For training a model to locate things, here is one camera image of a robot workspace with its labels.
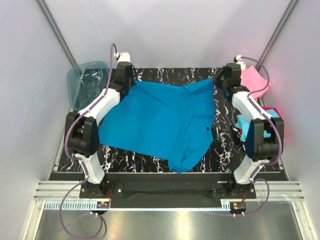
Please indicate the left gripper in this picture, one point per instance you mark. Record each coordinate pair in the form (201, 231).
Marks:
(132, 82)

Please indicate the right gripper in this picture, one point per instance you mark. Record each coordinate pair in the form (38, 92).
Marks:
(216, 78)

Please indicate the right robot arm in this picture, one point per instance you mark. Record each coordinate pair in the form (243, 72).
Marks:
(265, 136)

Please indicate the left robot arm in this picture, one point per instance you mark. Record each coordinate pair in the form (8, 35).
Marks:
(82, 137)

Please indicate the pink folded t-shirt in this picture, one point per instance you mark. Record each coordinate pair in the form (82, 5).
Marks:
(252, 80)

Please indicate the teal plastic bin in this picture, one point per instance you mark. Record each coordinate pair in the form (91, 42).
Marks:
(85, 83)

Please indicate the light blue folded t-shirt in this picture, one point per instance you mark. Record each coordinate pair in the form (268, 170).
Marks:
(246, 127)

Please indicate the magenta folded t-shirt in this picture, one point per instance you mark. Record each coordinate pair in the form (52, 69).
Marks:
(272, 110)

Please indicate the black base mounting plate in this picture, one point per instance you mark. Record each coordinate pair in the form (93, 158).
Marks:
(166, 190)

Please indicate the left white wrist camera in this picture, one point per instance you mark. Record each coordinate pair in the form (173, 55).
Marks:
(122, 57)

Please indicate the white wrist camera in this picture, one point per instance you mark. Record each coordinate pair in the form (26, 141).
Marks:
(122, 57)
(239, 60)

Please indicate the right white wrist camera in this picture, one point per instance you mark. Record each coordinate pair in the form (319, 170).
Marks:
(239, 60)

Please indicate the right corner frame post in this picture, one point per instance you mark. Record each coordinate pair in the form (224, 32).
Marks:
(290, 8)

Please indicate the corner frame post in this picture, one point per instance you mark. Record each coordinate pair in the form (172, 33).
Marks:
(56, 31)
(290, 8)

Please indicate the left corner frame post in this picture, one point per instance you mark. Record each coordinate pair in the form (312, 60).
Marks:
(56, 31)

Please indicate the slotted cable duct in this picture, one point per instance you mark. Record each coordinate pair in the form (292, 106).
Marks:
(94, 205)

